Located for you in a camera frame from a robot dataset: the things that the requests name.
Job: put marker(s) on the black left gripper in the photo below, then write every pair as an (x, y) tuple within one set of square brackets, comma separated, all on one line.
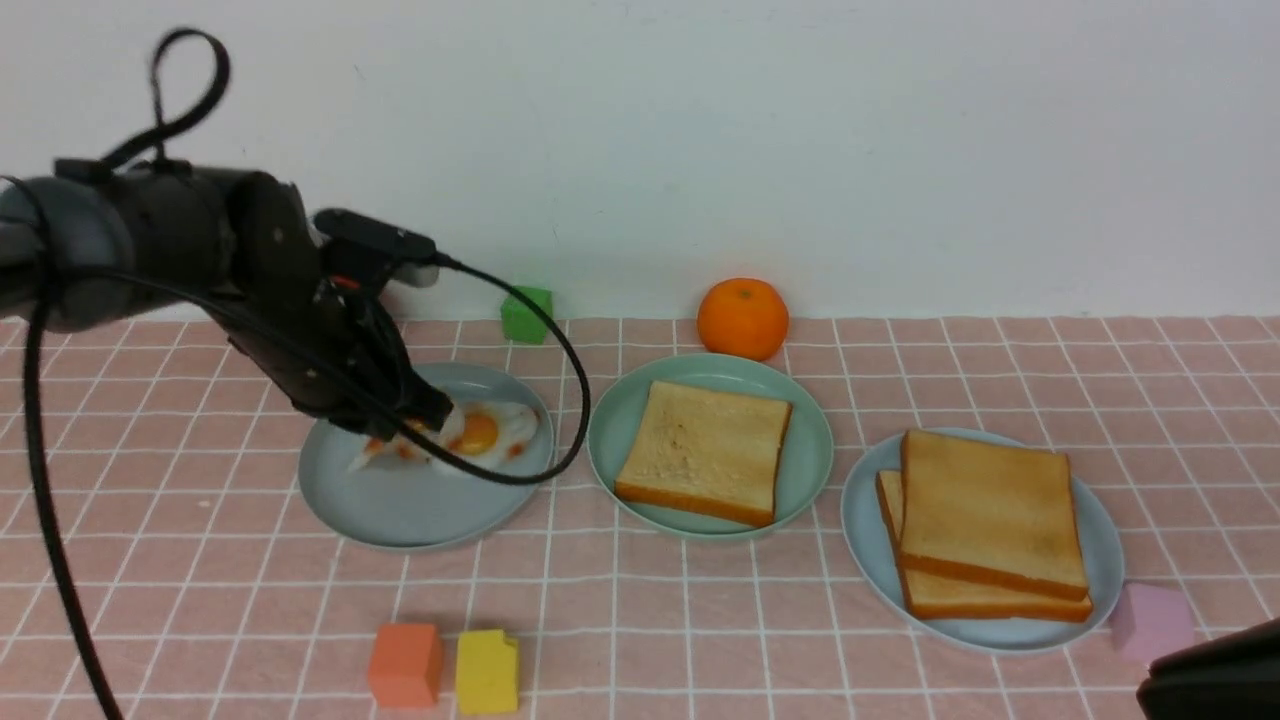
[(337, 356)]

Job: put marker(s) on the toast slice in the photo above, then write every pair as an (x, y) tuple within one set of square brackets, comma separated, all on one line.
[(992, 514), (929, 597), (709, 452)]

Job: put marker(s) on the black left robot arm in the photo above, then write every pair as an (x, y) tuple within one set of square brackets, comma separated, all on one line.
[(112, 247)]

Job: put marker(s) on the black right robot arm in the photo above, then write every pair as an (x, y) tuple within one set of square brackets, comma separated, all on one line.
[(1231, 677)]

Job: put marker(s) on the grey-blue plate with eggs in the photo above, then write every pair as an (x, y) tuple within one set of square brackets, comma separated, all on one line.
[(409, 506)]

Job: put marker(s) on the green cube block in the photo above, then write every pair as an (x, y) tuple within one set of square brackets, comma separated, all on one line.
[(522, 325)]

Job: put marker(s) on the orange cube block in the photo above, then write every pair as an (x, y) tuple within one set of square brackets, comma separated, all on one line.
[(406, 666)]

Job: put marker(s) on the yellow notched block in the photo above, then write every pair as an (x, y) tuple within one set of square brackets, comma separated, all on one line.
[(487, 675)]

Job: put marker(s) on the orange mandarin fruit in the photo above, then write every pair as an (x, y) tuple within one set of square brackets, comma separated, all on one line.
[(743, 317)]

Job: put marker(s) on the green centre plate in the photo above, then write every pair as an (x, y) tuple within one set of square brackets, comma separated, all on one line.
[(807, 455)]

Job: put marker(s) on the grey-blue plate with bread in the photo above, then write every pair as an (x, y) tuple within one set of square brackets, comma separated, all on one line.
[(869, 543)]

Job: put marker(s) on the pink block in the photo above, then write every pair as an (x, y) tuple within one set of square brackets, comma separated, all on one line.
[(1150, 622)]

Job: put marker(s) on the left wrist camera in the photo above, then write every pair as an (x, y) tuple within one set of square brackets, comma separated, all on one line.
[(360, 254)]

